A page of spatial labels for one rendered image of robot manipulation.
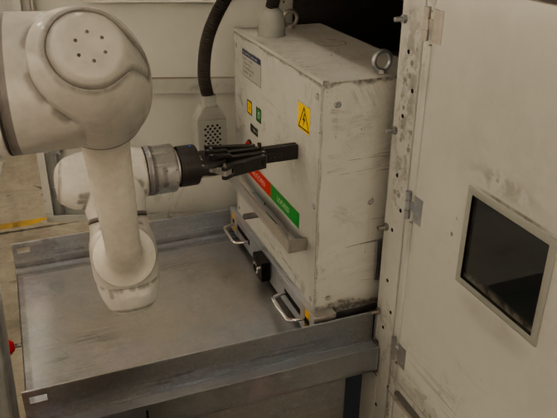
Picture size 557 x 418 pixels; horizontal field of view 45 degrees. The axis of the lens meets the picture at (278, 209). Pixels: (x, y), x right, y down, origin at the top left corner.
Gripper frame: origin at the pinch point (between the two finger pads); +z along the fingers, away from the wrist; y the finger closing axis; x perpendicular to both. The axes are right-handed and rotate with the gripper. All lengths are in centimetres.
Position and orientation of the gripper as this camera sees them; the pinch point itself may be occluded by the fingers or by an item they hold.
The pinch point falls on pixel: (279, 153)
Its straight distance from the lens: 129.4
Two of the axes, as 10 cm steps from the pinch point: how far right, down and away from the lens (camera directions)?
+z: 9.3, -1.6, 3.3
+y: 3.7, 4.1, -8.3
